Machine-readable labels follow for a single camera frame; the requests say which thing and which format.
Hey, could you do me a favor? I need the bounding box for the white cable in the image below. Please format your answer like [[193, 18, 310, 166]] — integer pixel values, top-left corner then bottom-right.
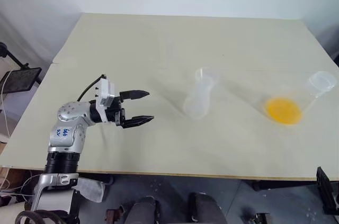
[[0, 71, 13, 115]]

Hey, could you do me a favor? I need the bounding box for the clear beaker with orange liquid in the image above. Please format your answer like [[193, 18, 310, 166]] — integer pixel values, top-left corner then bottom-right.
[[257, 69, 337, 127]]

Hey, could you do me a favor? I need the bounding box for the dark rounded shape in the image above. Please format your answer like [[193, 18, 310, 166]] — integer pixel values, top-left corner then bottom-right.
[[187, 191, 226, 224], [120, 195, 160, 224]]

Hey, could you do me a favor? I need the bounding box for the clear plastic bottle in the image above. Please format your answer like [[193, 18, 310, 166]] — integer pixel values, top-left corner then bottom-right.
[[183, 67, 221, 121]]

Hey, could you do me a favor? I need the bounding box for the black clamp bracket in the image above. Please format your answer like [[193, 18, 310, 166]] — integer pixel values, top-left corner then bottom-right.
[[316, 166, 339, 218]]

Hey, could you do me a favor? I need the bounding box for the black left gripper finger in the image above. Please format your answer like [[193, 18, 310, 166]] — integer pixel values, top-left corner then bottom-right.
[[119, 89, 150, 101], [121, 114, 155, 130]]

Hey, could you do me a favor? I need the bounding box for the white cloth bag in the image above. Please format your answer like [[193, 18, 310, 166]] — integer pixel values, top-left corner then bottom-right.
[[76, 177, 107, 204]]

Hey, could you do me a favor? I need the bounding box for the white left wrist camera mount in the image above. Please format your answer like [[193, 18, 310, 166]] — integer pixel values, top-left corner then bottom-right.
[[94, 77, 117, 123]]

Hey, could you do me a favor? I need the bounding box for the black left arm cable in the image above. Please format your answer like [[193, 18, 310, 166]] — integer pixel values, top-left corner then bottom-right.
[[78, 75, 107, 102]]

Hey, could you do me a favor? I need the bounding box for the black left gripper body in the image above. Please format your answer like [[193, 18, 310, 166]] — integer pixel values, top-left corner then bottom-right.
[[105, 94, 127, 128]]

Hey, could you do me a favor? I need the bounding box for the black flat panel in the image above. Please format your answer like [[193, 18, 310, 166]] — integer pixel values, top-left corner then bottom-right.
[[3, 67, 43, 95]]

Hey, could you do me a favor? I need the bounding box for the black looped cable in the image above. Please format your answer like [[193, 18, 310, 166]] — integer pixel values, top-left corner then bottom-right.
[[14, 209, 66, 224]]

